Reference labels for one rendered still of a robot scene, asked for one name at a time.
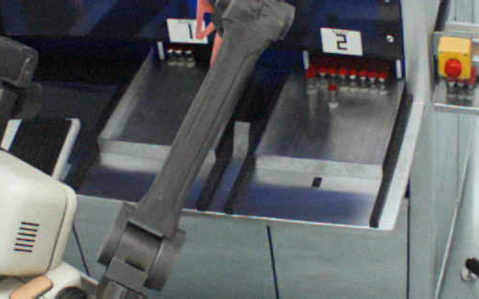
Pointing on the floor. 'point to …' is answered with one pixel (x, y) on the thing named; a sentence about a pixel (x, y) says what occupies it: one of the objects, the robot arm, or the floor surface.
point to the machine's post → (417, 60)
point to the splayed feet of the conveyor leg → (473, 268)
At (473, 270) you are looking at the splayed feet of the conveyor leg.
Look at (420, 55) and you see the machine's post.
